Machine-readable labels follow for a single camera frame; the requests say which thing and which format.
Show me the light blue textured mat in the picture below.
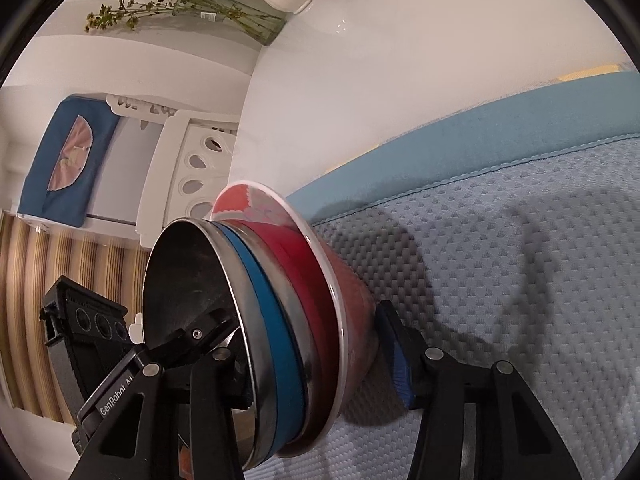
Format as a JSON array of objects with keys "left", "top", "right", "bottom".
[{"left": 285, "top": 71, "right": 640, "bottom": 480}]

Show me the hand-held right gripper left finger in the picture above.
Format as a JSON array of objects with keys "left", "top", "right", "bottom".
[{"left": 70, "top": 345, "right": 253, "bottom": 480}]

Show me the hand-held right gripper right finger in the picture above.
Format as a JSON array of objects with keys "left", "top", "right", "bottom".
[{"left": 377, "top": 302, "right": 581, "bottom": 480}]

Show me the yellow wildflower bouquet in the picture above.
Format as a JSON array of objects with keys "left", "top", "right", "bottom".
[{"left": 84, "top": 0, "right": 288, "bottom": 46}]

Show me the red steel bowl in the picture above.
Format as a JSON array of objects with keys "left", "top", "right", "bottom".
[{"left": 240, "top": 222, "right": 341, "bottom": 453}]

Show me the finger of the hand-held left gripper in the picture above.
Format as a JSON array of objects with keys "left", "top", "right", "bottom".
[{"left": 142, "top": 310, "right": 237, "bottom": 367}]

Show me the blue steel bowl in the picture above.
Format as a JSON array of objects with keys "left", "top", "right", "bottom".
[{"left": 141, "top": 216, "right": 307, "bottom": 472}]

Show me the blue cushion with fan print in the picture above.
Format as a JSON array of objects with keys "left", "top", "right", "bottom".
[{"left": 17, "top": 92, "right": 121, "bottom": 228}]

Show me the pink cartoon bowl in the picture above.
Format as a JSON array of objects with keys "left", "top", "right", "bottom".
[{"left": 210, "top": 180, "right": 382, "bottom": 458}]

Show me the white carved chair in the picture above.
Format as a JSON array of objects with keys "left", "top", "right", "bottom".
[
  {"left": 134, "top": 110, "right": 242, "bottom": 252},
  {"left": 104, "top": 92, "right": 176, "bottom": 126}
]

